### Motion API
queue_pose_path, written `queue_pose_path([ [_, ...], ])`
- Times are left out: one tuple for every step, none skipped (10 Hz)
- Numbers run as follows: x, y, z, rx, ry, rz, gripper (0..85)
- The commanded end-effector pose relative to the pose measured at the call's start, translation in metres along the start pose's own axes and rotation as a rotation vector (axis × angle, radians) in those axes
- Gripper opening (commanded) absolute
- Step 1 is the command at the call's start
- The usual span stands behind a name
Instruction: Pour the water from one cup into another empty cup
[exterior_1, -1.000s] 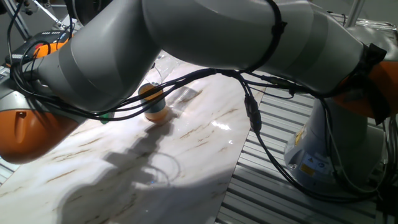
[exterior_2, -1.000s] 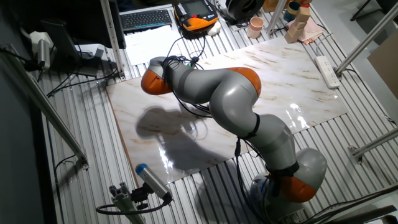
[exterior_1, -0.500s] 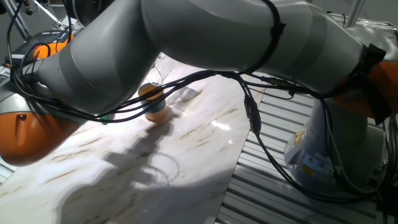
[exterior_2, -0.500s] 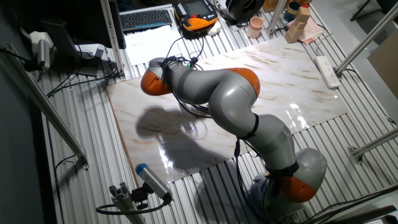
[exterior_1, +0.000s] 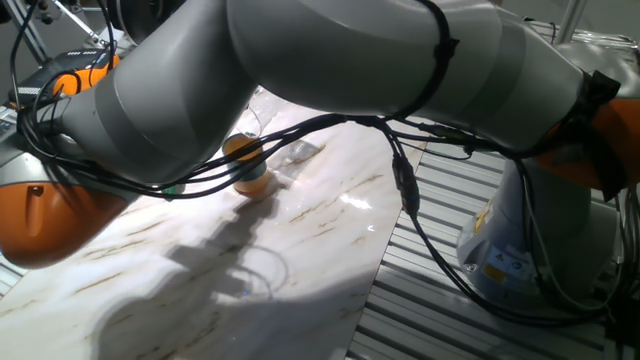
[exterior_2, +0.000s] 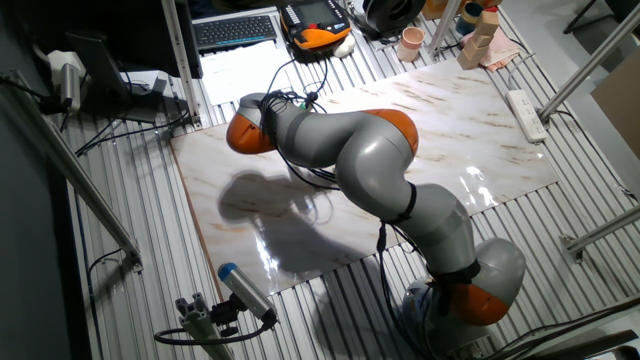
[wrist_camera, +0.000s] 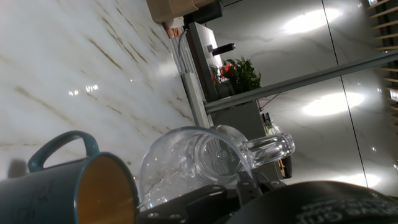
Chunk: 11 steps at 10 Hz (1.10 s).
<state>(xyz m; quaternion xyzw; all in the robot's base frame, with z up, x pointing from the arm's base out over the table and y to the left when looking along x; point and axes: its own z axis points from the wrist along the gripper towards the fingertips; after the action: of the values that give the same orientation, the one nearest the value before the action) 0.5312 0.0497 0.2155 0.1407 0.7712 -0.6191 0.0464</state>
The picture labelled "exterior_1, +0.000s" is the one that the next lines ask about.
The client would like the clear glass mug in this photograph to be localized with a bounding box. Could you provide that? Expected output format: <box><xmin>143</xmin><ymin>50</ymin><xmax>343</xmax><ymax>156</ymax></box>
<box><xmin>246</xmin><ymin>87</ymin><xmax>282</xmax><ymax>140</ymax></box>

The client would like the teal and tan cup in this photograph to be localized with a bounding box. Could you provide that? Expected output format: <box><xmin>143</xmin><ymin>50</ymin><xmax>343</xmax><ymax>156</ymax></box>
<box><xmin>222</xmin><ymin>132</ymin><xmax>272</xmax><ymax>197</ymax></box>

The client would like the white marble pattern board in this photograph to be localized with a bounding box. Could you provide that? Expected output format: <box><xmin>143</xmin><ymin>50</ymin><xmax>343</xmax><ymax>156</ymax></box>
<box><xmin>0</xmin><ymin>87</ymin><xmax>426</xmax><ymax>360</ymax></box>

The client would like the large black round device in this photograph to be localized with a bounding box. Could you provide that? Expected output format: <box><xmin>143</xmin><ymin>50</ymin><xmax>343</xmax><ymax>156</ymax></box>
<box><xmin>105</xmin><ymin>0</ymin><xmax>187</xmax><ymax>45</ymax></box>

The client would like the orange and black teach pendant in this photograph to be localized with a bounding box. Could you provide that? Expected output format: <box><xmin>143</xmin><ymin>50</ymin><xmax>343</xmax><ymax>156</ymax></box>
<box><xmin>7</xmin><ymin>48</ymin><xmax>122</xmax><ymax>109</ymax></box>

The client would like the grey metal stand rod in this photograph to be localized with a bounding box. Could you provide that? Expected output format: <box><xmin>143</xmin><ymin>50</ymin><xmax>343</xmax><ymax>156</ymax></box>
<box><xmin>52</xmin><ymin>0</ymin><xmax>109</xmax><ymax>49</ymax></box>

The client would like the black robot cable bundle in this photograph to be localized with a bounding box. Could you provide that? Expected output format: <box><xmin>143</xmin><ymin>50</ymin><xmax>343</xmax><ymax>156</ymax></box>
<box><xmin>9</xmin><ymin>0</ymin><xmax>640</xmax><ymax>326</ymax></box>

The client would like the aluminium frame bar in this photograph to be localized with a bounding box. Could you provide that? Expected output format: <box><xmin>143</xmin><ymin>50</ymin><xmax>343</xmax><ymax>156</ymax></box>
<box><xmin>554</xmin><ymin>0</ymin><xmax>589</xmax><ymax>46</ymax></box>

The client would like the aluminium frame leg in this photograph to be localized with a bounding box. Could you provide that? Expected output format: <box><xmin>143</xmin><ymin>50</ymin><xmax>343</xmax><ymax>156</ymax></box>
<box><xmin>3</xmin><ymin>0</ymin><xmax>51</xmax><ymax>66</ymax></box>

